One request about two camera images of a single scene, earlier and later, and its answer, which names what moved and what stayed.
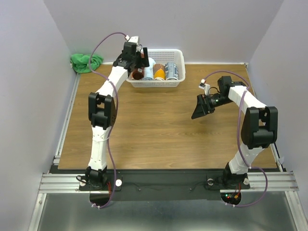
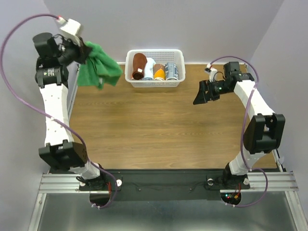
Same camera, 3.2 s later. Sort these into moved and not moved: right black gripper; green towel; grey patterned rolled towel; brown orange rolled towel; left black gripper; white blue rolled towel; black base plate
Moved: right black gripper; left black gripper; green towel
Not moved: black base plate; brown orange rolled towel; grey patterned rolled towel; white blue rolled towel
